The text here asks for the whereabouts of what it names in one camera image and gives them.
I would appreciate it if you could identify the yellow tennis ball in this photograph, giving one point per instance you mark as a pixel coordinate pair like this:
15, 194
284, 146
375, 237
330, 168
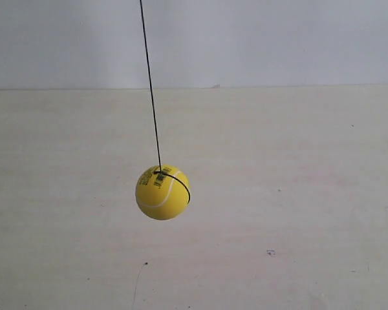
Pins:
162, 192

